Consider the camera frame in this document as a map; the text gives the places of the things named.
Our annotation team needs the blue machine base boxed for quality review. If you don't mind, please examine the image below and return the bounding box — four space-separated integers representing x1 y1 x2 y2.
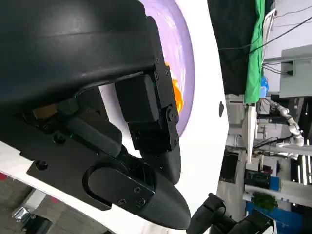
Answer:
245 201 312 234

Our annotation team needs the grey equipment cabinet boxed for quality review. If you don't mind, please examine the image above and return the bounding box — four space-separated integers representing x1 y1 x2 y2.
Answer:
279 46 312 98

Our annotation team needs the orange and white bread roll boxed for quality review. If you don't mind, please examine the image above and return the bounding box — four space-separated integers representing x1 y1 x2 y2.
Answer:
165 62 183 114

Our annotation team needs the black box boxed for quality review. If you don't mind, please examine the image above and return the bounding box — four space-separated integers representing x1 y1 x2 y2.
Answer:
219 151 239 183

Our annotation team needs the black cable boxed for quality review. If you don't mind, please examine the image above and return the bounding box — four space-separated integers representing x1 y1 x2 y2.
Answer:
218 16 312 53

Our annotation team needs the lilac plate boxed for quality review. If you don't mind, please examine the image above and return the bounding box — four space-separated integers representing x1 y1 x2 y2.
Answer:
142 0 196 137

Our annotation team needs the green cloth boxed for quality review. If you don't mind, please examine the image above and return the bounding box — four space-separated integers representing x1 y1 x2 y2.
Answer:
243 0 267 104

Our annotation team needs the green leafy plant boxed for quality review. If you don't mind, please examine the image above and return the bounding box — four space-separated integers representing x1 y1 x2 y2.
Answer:
252 192 279 211

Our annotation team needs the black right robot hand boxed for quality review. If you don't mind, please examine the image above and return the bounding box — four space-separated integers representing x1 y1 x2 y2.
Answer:
186 192 276 234

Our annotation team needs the silver metal bracket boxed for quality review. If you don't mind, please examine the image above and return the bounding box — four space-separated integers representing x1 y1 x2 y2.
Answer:
11 206 33 223

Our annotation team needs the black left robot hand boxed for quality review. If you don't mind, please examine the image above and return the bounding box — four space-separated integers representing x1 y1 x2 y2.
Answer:
0 0 191 230

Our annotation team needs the black backdrop cloth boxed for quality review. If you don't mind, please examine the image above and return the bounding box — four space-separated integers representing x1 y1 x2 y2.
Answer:
207 0 263 96

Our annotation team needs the white panel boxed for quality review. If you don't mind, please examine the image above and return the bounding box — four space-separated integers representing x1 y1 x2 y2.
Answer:
241 104 257 164

